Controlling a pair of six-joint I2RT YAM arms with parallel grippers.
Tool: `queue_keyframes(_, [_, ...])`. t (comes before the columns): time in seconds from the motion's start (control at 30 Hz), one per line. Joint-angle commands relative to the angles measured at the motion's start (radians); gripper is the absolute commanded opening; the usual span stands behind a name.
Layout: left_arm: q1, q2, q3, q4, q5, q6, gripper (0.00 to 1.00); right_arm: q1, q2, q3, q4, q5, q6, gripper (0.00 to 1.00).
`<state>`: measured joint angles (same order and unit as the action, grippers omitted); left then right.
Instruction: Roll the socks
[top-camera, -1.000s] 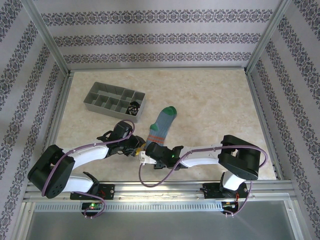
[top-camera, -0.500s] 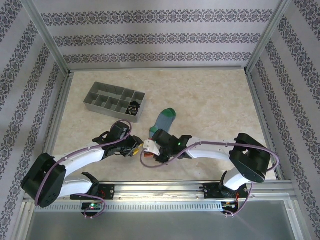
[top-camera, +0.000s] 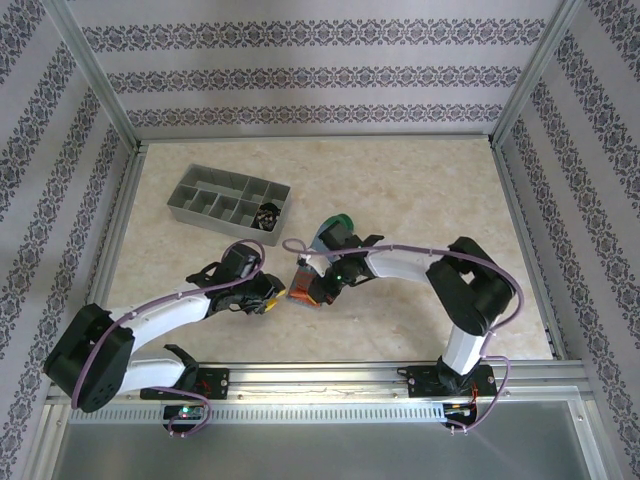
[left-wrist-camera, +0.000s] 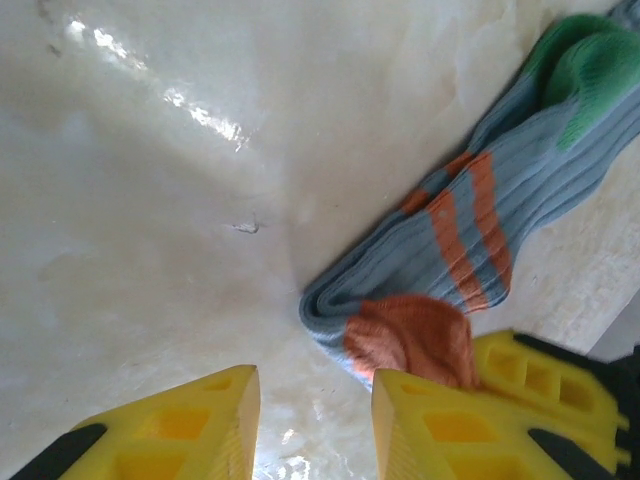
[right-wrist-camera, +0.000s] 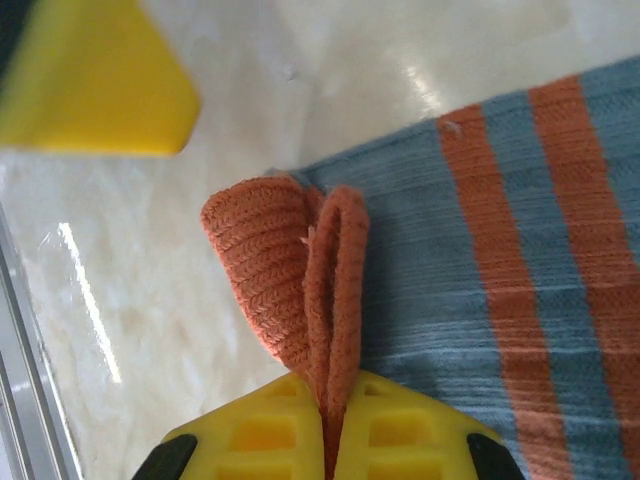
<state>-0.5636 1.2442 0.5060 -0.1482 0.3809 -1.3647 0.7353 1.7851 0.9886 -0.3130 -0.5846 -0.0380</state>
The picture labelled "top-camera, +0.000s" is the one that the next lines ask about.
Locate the blue orange green sock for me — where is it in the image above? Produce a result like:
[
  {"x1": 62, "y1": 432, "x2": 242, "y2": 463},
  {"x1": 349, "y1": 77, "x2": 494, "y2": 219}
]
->
[{"x1": 287, "y1": 213, "x2": 357, "y2": 309}]

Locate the grey compartment organizer tray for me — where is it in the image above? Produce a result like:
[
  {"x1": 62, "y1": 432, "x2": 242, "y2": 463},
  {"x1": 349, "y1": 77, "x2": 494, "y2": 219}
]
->
[{"x1": 167, "y1": 163, "x2": 292, "y2": 248}]

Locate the black white striped sock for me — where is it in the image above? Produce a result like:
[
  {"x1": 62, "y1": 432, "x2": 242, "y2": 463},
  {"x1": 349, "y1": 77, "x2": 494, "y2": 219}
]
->
[{"x1": 253, "y1": 201, "x2": 282, "y2": 232}]

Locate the circuit board with green light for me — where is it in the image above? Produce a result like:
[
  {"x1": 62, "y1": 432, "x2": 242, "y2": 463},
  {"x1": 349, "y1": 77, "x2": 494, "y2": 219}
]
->
[{"x1": 164, "y1": 405, "x2": 206, "y2": 421}]

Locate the grey metal sheet panel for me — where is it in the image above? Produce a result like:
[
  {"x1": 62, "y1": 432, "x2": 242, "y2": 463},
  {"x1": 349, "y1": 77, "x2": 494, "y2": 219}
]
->
[{"x1": 49, "y1": 399, "x2": 591, "y2": 480}]

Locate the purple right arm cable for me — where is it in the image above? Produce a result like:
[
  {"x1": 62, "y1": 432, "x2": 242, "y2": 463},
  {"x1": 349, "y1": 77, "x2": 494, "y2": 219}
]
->
[{"x1": 282, "y1": 238, "x2": 525, "y2": 437}]

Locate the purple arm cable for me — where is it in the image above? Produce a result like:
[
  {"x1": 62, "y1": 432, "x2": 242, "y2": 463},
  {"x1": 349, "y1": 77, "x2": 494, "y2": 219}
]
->
[
  {"x1": 282, "y1": 238, "x2": 525, "y2": 437},
  {"x1": 72, "y1": 239, "x2": 269, "y2": 439}
]

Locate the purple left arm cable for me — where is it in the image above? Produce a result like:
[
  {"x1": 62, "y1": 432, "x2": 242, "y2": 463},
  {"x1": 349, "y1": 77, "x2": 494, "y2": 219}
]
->
[{"x1": 72, "y1": 239, "x2": 269, "y2": 439}]

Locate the aluminium mounting rail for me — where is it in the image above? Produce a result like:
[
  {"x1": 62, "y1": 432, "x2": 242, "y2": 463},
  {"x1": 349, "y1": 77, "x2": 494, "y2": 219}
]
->
[{"x1": 47, "y1": 362, "x2": 594, "y2": 404}]

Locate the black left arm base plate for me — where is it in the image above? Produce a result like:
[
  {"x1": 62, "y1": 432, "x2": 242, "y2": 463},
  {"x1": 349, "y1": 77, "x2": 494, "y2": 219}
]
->
[{"x1": 140, "y1": 367, "x2": 230, "y2": 401}]

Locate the slotted grey cable duct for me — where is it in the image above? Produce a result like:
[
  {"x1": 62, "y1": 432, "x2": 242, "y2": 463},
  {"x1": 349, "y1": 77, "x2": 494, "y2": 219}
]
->
[{"x1": 67, "y1": 402, "x2": 447, "y2": 425}]

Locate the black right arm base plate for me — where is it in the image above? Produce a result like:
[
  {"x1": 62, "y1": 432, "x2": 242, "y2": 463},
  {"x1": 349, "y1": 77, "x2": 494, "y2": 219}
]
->
[{"x1": 407, "y1": 364, "x2": 498, "y2": 399}]

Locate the aluminium frame cross rail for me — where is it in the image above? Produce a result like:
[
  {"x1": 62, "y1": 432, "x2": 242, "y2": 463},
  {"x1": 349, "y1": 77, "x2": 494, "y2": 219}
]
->
[{"x1": 135, "y1": 132, "x2": 496, "y2": 146}]

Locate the aluminium frame side rail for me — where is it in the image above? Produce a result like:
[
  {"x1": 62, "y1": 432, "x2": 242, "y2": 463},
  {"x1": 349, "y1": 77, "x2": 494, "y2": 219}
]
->
[
  {"x1": 74, "y1": 142, "x2": 149, "y2": 366},
  {"x1": 492, "y1": 142, "x2": 571, "y2": 361}
]

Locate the small circuit board with wires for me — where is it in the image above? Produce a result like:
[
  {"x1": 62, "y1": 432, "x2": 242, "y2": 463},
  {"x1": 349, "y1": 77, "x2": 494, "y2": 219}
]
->
[{"x1": 444, "y1": 399, "x2": 479, "y2": 417}]

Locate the aluminium frame post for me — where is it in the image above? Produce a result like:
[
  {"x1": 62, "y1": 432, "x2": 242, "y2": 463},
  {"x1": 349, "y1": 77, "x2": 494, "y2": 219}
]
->
[
  {"x1": 487, "y1": 0, "x2": 596, "y2": 151},
  {"x1": 47, "y1": 0, "x2": 147, "y2": 154}
]

